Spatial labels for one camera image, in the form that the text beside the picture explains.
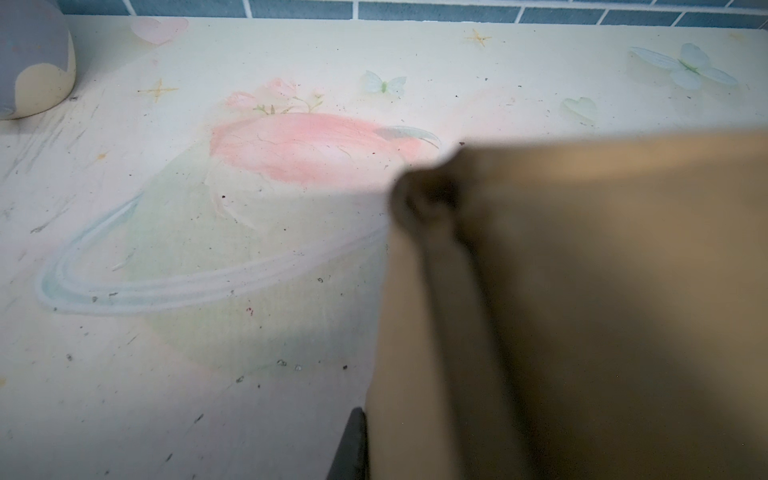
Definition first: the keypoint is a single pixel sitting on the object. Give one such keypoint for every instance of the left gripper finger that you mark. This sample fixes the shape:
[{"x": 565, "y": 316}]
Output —
[{"x": 350, "y": 461}]

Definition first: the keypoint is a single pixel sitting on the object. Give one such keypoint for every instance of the brown cardboard paper box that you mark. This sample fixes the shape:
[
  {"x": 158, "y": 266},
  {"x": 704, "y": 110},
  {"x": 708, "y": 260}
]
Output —
[{"x": 577, "y": 310}]

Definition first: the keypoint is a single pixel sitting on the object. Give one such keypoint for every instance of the lavender ceramic cup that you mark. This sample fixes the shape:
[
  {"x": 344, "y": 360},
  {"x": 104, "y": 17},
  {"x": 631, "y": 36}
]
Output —
[{"x": 38, "y": 65}]

